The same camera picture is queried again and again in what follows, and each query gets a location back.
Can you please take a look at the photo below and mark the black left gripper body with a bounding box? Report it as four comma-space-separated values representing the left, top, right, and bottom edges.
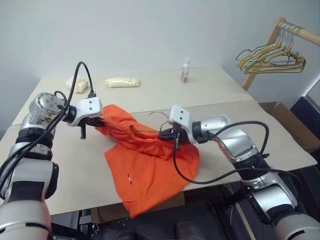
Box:
79, 118, 96, 140

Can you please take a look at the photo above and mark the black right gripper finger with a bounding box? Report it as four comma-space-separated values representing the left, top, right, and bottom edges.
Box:
157, 132, 177, 141
159, 127, 177, 136

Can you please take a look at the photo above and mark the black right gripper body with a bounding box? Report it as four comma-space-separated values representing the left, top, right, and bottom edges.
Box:
173, 125, 195, 147

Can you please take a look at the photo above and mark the olive hanger with silver hook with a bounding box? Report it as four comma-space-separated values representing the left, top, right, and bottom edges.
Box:
136, 111, 173, 135

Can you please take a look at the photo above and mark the orange shirt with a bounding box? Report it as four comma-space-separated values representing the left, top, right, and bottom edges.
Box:
96, 104, 201, 219

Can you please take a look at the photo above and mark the white crumpled cloth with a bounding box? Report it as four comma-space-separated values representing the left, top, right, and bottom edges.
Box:
65, 76, 90, 94

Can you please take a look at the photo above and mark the cream filled plastic bag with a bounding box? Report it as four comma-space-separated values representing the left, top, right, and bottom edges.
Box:
104, 76, 141, 89

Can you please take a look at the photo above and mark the white spray bottle red label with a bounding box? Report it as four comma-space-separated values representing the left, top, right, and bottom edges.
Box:
179, 57, 191, 85

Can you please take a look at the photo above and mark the dark rounded shape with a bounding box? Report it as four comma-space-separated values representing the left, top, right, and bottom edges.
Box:
99, 221, 141, 240
174, 216, 201, 240

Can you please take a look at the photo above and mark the light wooden slat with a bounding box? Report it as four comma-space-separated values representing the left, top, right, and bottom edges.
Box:
236, 199, 254, 240

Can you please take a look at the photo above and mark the open brown cardboard box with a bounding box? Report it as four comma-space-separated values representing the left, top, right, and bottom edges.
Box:
258, 101, 320, 154

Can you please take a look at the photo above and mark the wooden clothes rack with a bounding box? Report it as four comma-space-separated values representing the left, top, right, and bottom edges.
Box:
241, 16, 320, 92

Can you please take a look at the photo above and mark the black case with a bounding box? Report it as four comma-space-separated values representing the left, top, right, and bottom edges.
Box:
289, 96, 320, 126

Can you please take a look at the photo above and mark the grey cabinet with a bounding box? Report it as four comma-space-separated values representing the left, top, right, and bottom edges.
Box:
306, 77, 320, 99

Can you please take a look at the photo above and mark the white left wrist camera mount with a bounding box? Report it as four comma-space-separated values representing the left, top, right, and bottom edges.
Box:
70, 97, 104, 127

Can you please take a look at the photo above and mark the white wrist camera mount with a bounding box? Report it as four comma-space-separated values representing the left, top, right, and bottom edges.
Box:
70, 97, 104, 127
169, 104, 195, 144

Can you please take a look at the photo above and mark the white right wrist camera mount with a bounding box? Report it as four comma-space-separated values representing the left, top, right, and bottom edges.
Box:
169, 104, 195, 144

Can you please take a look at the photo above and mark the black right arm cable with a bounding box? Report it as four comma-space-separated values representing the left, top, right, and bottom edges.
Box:
172, 121, 305, 213

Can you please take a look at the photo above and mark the black metal frame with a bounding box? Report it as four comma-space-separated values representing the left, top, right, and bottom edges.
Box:
51, 183, 253, 240

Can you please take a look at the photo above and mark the dark wire hanger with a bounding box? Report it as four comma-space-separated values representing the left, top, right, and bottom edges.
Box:
235, 24, 301, 68

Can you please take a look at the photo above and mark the bunch of wire hangers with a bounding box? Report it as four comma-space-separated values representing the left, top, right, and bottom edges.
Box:
239, 27, 306, 73

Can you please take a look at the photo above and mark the green wire hanger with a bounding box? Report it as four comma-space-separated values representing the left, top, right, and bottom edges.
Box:
243, 29, 307, 75

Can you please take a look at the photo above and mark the yellow wire hanger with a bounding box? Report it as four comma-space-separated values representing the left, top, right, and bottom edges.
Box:
237, 26, 305, 70

